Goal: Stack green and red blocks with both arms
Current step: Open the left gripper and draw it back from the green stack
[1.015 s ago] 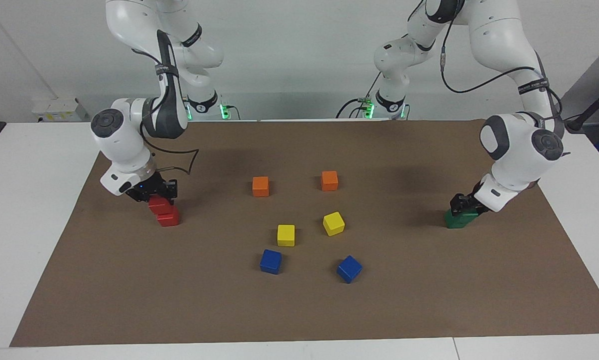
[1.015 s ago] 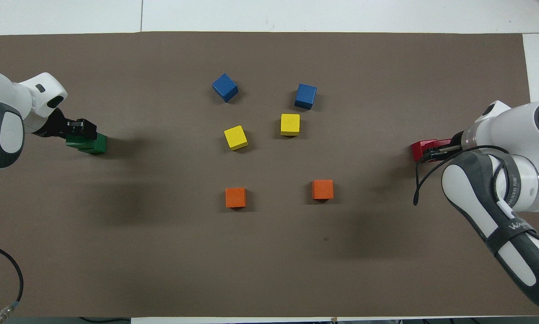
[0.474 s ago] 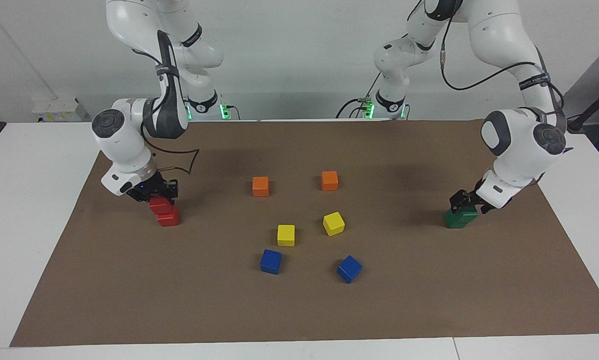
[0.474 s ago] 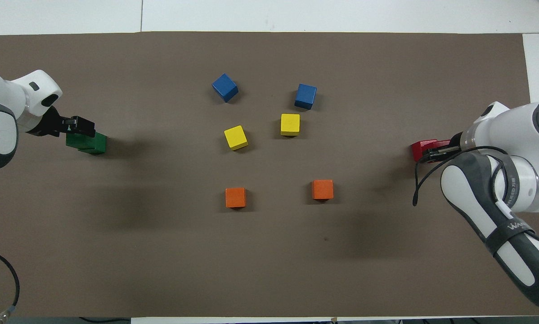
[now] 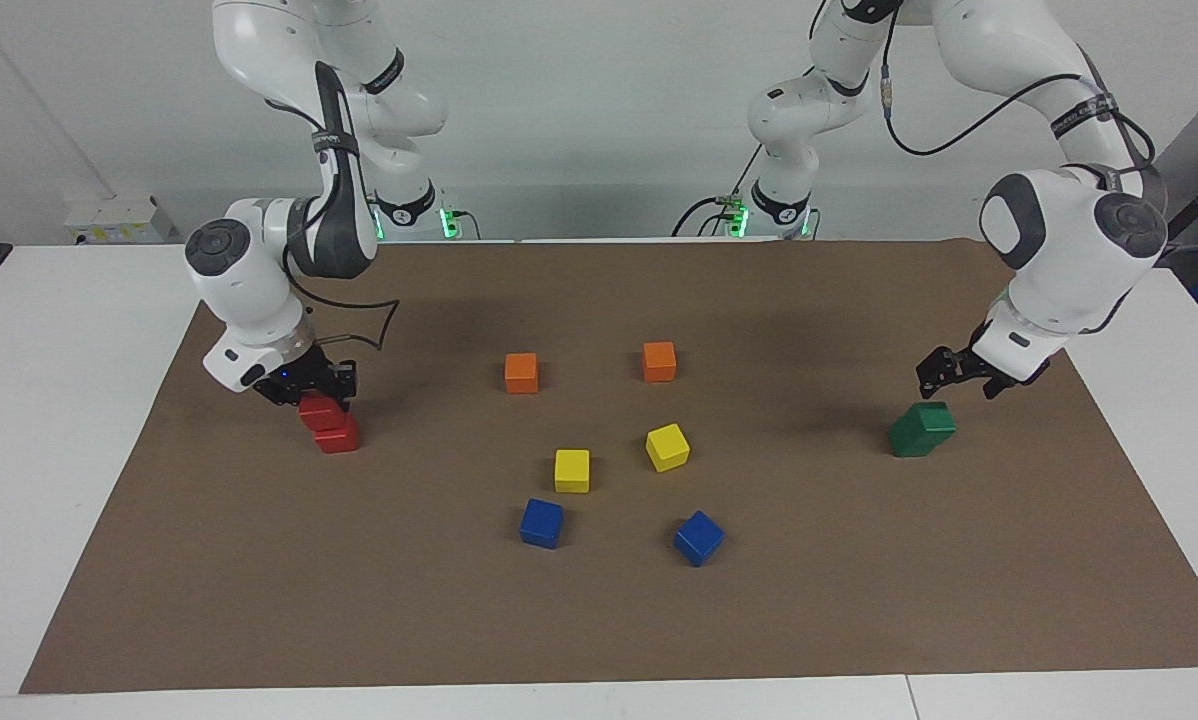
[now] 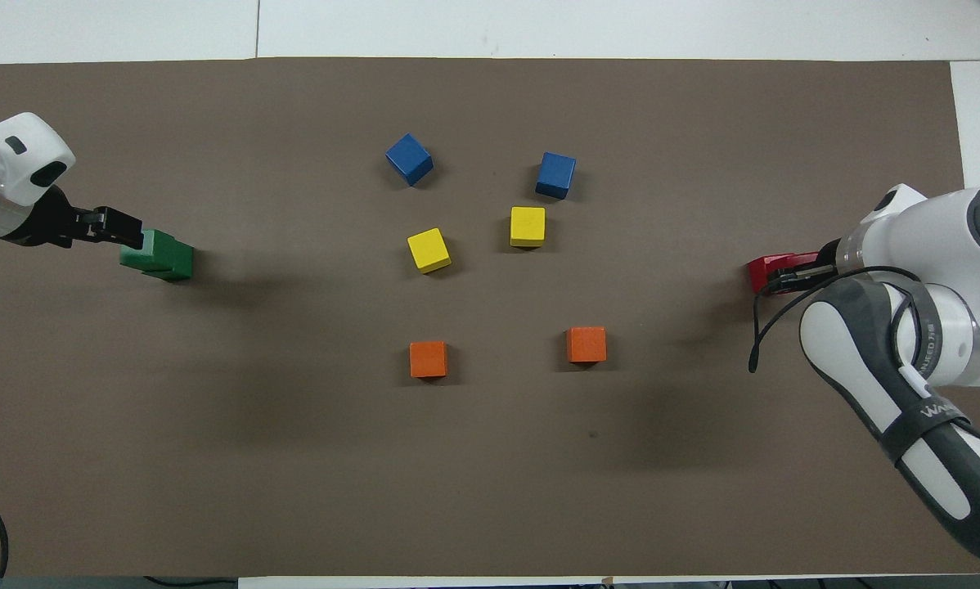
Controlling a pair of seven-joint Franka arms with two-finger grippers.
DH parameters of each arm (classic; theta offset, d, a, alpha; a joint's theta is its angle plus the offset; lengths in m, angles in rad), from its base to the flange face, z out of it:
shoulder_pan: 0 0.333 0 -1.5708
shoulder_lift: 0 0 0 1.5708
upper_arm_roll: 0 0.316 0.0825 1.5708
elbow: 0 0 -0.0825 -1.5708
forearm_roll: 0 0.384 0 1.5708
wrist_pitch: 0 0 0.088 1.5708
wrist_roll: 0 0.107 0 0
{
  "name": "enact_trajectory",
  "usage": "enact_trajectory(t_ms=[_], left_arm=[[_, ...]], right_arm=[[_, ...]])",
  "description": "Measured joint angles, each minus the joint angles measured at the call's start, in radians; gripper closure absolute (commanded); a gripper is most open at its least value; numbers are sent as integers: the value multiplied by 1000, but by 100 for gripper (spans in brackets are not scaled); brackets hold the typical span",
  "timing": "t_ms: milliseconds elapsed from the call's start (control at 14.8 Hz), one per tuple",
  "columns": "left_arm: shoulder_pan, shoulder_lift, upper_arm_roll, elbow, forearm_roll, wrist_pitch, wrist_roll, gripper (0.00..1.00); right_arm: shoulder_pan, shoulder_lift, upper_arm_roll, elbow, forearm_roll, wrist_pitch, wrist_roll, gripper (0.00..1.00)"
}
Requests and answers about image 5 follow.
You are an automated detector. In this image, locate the red wooden cube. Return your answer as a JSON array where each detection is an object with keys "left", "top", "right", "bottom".
[
  {"left": 315, "top": 415, "right": 362, "bottom": 455},
  {"left": 298, "top": 392, "right": 348, "bottom": 433}
]

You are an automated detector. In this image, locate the white electrical box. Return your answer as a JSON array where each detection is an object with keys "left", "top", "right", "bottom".
[{"left": 64, "top": 195, "right": 175, "bottom": 246}]

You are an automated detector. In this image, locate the blue wooden cube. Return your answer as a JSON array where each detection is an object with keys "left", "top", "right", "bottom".
[
  {"left": 519, "top": 498, "right": 565, "bottom": 550},
  {"left": 673, "top": 510, "right": 727, "bottom": 569}
]

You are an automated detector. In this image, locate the black stand leg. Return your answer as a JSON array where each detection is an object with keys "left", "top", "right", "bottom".
[{"left": 1124, "top": 155, "right": 1198, "bottom": 266}]

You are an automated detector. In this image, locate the brown paper mat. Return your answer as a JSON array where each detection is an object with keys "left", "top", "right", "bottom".
[{"left": 19, "top": 240, "right": 1198, "bottom": 694}]

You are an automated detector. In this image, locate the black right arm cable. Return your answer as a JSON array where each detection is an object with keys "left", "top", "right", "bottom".
[{"left": 259, "top": 100, "right": 402, "bottom": 353}]

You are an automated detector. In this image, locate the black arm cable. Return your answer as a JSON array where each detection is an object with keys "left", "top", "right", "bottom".
[
  {"left": 809, "top": 0, "right": 1160, "bottom": 201},
  {"left": 259, "top": 100, "right": 402, "bottom": 353}
]

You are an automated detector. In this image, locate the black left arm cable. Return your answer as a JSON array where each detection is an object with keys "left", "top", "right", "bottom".
[{"left": 809, "top": 0, "right": 1160, "bottom": 201}]

